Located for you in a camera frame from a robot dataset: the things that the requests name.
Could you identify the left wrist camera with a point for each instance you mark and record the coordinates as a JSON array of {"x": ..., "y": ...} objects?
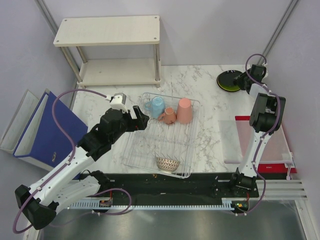
[{"x": 117, "y": 101}]

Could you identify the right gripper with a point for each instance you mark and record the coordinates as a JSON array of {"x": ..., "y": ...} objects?
[{"x": 239, "y": 79}]

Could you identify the red folder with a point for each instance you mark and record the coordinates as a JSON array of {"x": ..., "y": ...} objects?
[{"x": 275, "y": 165}]

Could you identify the green plate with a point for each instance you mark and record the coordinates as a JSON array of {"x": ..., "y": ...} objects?
[{"x": 229, "y": 88}]

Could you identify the white cable duct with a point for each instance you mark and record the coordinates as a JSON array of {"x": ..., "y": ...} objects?
[{"x": 99, "y": 204}]

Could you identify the white two-tier shelf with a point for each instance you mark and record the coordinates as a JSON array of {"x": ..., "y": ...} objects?
[{"x": 75, "y": 33}]

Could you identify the patterned bowl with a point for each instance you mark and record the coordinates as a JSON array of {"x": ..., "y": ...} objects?
[{"x": 167, "y": 164}]

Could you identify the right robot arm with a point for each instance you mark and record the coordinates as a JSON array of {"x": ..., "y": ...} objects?
[{"x": 265, "y": 119}]

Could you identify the black plate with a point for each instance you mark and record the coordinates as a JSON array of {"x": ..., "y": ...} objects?
[{"x": 227, "y": 77}]

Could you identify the blue binder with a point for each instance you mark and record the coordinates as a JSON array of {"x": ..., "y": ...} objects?
[{"x": 42, "y": 143}]

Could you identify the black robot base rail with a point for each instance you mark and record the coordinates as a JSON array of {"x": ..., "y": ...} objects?
[{"x": 213, "y": 185}]

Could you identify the translucent plastic sleeve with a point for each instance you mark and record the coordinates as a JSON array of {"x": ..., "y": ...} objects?
[{"x": 235, "y": 137}]

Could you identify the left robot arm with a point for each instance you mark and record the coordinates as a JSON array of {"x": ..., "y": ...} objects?
[{"x": 44, "y": 199}]

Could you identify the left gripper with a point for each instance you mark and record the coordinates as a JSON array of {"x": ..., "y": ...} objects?
[{"x": 142, "y": 119}]

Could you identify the blue mug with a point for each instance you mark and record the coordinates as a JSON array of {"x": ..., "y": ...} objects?
[{"x": 156, "y": 106}]

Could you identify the small orange mug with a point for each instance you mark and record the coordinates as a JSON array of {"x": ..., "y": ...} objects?
[{"x": 168, "y": 116}]

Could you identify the tall pink cup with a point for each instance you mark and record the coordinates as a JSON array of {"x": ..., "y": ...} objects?
[{"x": 184, "y": 113}]

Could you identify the grey file holder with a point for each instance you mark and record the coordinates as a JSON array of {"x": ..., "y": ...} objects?
[{"x": 19, "y": 121}]

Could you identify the white wire dish rack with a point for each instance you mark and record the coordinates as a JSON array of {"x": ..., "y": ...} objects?
[{"x": 175, "y": 142}]

